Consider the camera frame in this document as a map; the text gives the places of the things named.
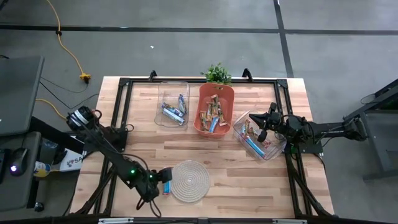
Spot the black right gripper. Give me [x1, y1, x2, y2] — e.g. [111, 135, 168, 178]
[248, 102, 292, 142]

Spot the green red granola bar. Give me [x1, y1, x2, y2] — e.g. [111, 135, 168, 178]
[249, 126, 273, 149]

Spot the clear plastic bin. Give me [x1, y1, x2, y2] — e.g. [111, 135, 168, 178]
[232, 110, 287, 162]
[154, 80, 191, 128]

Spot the blue and white granola bar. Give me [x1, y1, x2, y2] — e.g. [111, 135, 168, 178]
[160, 108, 185, 126]

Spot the round woven beige mat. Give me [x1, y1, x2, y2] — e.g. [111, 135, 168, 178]
[170, 159, 212, 204]

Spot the green potted plant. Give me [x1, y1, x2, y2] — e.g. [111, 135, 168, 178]
[200, 62, 233, 89]

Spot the orange plastic bin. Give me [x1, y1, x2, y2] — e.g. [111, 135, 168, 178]
[193, 82, 236, 139]

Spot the white printed bag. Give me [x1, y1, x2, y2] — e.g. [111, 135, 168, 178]
[58, 148, 85, 172]

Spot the black metal stand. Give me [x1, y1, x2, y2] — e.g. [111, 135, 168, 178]
[343, 78, 398, 182]

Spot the plastic bottle yellow label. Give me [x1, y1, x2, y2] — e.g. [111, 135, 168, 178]
[33, 161, 52, 179]

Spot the black computer mouse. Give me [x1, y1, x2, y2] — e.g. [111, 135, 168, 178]
[10, 147, 29, 177]

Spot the black side table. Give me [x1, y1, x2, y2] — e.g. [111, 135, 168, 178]
[0, 130, 43, 213]

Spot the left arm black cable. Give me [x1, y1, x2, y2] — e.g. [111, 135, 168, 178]
[136, 197, 162, 218]

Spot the silver metal bracket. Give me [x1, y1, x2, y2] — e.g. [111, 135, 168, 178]
[98, 217, 134, 224]
[272, 218, 308, 224]

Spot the black aluminium frame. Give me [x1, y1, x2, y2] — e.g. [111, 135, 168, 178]
[70, 68, 335, 218]

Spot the thin black floor cable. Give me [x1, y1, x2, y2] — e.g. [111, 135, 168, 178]
[39, 80, 100, 110]
[39, 77, 90, 94]

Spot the yellow extension cable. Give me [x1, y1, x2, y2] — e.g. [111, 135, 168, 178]
[35, 98, 68, 119]
[45, 0, 92, 84]

